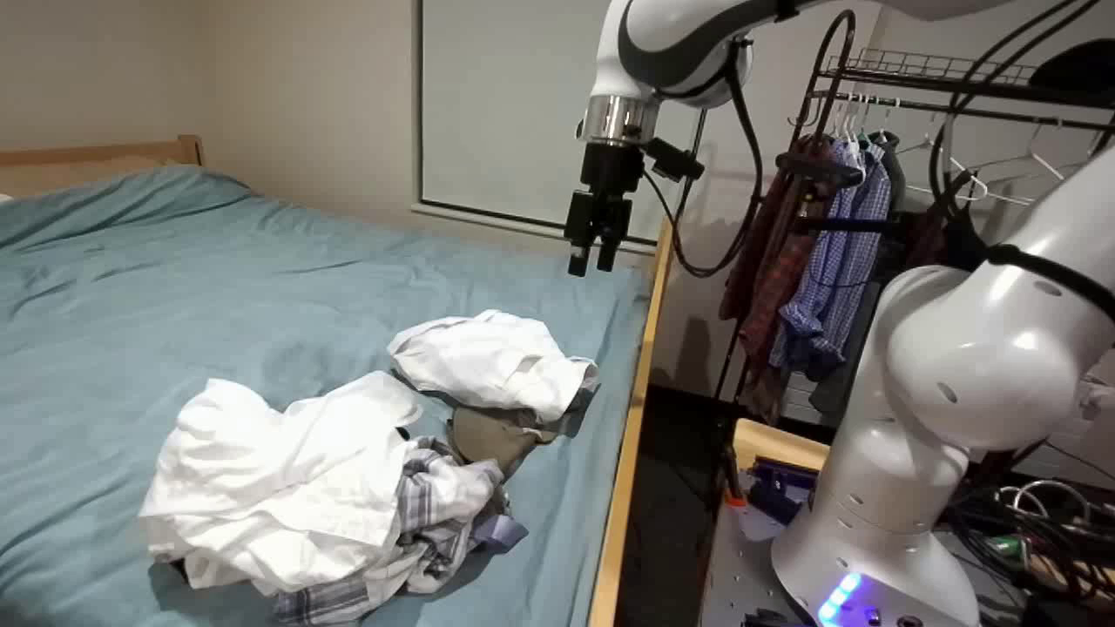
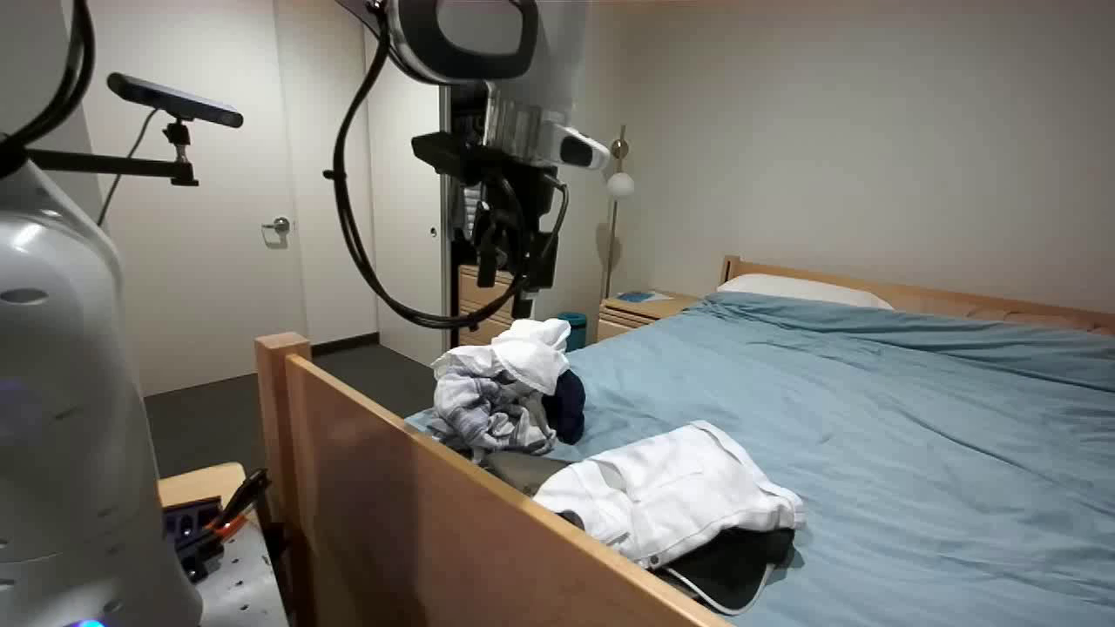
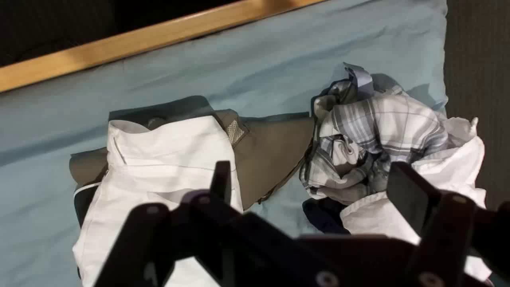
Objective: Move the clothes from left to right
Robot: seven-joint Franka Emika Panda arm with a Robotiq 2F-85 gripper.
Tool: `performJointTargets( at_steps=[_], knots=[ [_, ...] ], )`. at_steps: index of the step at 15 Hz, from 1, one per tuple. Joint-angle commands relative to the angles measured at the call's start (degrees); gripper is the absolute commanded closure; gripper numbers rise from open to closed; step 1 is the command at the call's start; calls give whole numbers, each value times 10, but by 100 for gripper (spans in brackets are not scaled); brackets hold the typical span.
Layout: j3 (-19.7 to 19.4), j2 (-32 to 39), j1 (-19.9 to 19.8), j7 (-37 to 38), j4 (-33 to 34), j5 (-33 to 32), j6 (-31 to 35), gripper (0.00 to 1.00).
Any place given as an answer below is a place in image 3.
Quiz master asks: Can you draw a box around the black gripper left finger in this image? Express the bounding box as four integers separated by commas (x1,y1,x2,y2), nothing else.
94,159,300,287

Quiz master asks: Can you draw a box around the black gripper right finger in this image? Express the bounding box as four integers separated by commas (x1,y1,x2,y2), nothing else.
386,161,510,287

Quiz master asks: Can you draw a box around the white shirt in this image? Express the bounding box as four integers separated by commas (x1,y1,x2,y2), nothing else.
72,115,246,287

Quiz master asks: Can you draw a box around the plaid checked shirt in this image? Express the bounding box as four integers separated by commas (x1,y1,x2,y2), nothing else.
298,62,494,284

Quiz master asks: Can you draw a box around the olive khaki garment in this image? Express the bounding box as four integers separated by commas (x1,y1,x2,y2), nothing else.
67,94,316,212

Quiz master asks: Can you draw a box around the navy blue garment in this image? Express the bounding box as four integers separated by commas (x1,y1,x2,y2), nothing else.
301,196,352,236

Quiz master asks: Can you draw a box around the bed with blue sheet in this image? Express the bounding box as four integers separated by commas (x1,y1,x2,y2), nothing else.
0,0,451,287

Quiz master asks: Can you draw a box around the black garment with white trim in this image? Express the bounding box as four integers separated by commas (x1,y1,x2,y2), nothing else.
72,180,104,226

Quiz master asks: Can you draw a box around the wooden bed frame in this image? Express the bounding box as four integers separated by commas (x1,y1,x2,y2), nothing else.
0,0,324,94

